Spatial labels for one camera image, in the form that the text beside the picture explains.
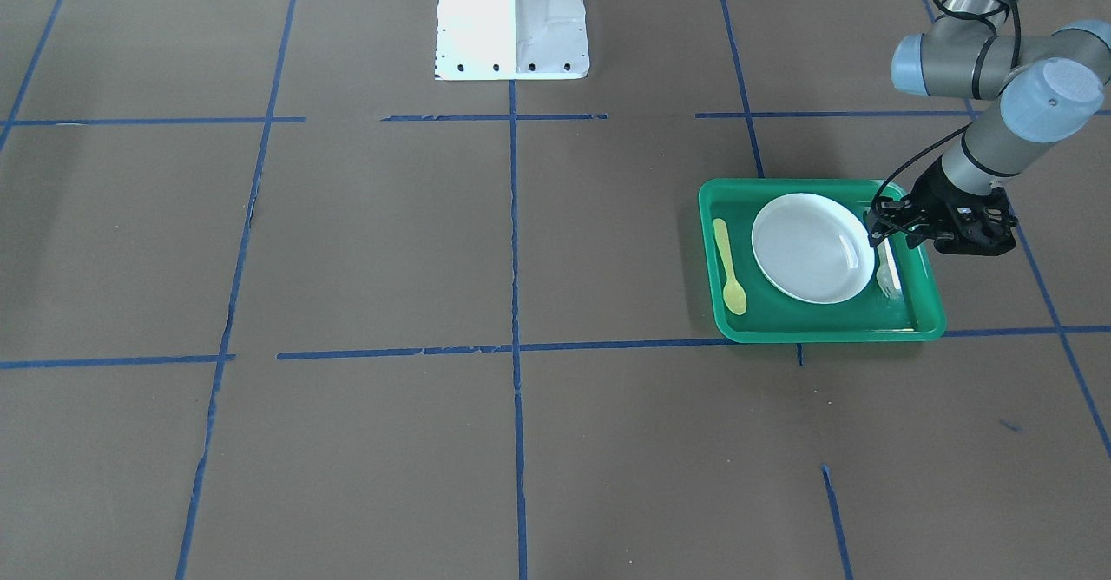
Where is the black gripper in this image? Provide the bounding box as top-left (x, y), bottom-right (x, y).
top-left (868, 161), bottom-right (993, 247)

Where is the pale green plastic fork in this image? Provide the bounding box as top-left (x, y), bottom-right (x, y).
top-left (875, 239), bottom-right (904, 300)

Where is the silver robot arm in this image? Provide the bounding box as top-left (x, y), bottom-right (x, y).
top-left (864, 0), bottom-right (1110, 256)

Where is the white round plate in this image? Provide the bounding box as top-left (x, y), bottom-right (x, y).
top-left (751, 193), bottom-right (877, 306)

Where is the yellow plastic spoon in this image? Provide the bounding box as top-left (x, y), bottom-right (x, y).
top-left (712, 219), bottom-right (747, 316)

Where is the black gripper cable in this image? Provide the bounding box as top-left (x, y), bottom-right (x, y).
top-left (868, 0), bottom-right (1023, 216)

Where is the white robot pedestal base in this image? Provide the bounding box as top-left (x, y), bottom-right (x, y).
top-left (434, 0), bottom-right (591, 82)

